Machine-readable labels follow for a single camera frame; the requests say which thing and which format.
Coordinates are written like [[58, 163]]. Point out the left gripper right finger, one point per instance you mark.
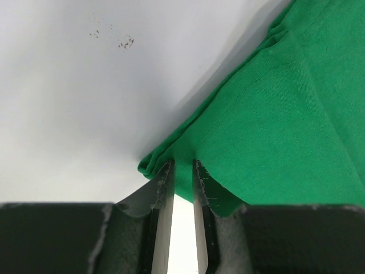
[[220, 234]]

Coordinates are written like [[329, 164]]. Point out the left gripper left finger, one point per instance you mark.
[[136, 238]]

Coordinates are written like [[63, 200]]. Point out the green t shirt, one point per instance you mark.
[[287, 125]]

